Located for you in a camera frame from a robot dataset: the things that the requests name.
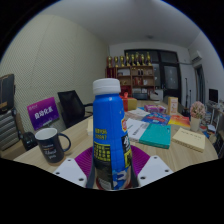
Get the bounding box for dark framed glass door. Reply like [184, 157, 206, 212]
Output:
[123, 49, 184, 101]

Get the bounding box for teal book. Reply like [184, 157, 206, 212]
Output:
[138, 123, 172, 150]

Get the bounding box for wooden shelf unit with trophies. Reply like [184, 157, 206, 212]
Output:
[105, 51, 157, 101]

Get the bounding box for yellow gift box red ribbon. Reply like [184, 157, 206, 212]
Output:
[119, 92, 138, 112]

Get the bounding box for orange book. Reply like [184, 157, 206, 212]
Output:
[168, 114, 192, 129]

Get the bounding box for black office chair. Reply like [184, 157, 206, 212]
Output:
[57, 89, 95, 130]

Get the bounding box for pale yellow notepad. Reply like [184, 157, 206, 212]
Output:
[86, 117, 95, 136]

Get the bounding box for black monitor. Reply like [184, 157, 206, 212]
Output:
[208, 88, 219, 104]

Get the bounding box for purple sign board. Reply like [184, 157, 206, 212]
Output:
[26, 96, 60, 132]

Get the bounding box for white air conditioner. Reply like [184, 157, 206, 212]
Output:
[189, 49, 203, 64]

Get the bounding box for cream book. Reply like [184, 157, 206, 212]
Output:
[171, 127, 207, 154]

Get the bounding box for pink flowers in white pot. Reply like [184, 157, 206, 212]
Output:
[189, 100, 207, 133]

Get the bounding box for blue drink bottle white cap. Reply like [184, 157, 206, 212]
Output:
[92, 78, 134, 192]

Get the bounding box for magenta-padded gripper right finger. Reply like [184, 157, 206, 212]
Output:
[130, 148, 174, 188]

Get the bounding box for black mug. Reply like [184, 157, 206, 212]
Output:
[34, 127, 72, 164]

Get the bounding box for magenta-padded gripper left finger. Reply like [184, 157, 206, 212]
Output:
[53, 146, 96, 188]

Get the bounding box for white book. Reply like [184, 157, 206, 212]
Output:
[125, 117, 150, 142]

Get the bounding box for white printed booklet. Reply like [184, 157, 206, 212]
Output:
[124, 108, 151, 120]

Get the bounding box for pink box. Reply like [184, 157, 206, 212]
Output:
[143, 103, 167, 114]

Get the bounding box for small orange standing box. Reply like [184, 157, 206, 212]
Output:
[166, 96, 180, 117]

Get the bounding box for blue colourful book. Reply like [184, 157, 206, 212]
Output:
[141, 112, 172, 126]

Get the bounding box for silver ribbed suitcase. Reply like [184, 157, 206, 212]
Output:
[0, 108, 22, 152]

